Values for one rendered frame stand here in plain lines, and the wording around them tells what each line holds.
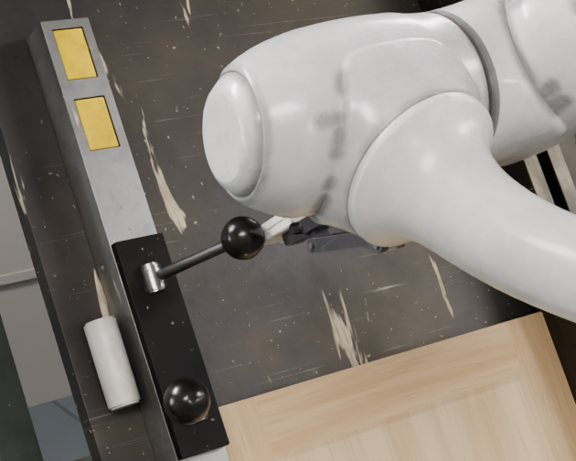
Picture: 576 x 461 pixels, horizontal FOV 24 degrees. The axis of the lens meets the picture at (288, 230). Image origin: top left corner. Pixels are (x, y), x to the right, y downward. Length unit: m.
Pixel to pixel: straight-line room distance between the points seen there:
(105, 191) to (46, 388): 3.35
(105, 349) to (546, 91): 0.52
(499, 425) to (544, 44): 0.66
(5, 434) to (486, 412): 0.49
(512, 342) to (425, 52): 0.71
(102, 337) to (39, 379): 3.34
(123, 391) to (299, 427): 0.18
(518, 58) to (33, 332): 3.71
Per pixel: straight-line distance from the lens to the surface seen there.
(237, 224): 1.12
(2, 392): 1.23
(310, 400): 1.28
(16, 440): 1.22
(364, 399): 1.31
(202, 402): 1.06
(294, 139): 0.72
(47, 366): 4.51
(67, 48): 1.26
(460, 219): 0.71
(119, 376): 1.18
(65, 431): 4.35
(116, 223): 1.21
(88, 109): 1.24
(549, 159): 1.49
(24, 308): 4.41
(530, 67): 0.82
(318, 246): 1.09
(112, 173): 1.22
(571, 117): 0.85
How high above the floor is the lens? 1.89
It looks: 17 degrees down
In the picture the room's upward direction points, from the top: straight up
